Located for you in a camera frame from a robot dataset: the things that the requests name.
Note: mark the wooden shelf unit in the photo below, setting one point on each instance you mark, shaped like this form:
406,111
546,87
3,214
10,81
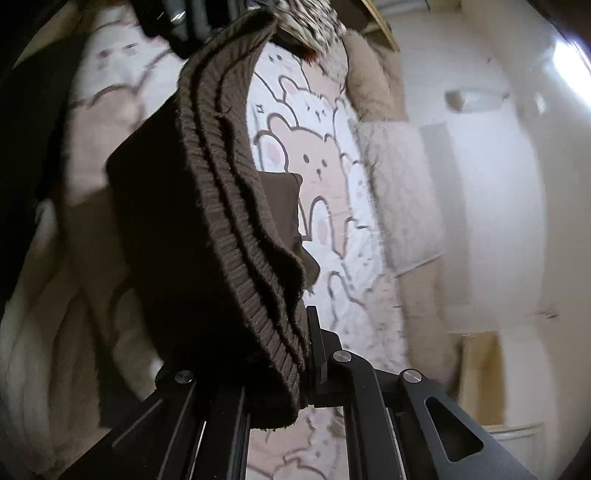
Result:
482,392

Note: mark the grey patterned pillow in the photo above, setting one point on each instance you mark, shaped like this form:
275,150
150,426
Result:
404,192

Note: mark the brown knit cardigan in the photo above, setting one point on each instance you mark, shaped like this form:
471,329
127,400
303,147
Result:
219,291

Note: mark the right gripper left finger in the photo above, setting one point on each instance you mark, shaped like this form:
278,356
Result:
182,431

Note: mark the bear print bed sheet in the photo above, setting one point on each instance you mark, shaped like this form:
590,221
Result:
76,360

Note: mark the black white patterned garment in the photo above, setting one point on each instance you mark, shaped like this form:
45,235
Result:
312,26

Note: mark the beige quilted blanket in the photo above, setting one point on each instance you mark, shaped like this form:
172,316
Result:
374,83

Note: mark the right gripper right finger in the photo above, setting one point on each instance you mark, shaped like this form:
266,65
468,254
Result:
400,426

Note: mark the white wall air conditioner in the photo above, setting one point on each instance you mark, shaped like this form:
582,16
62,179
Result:
471,100

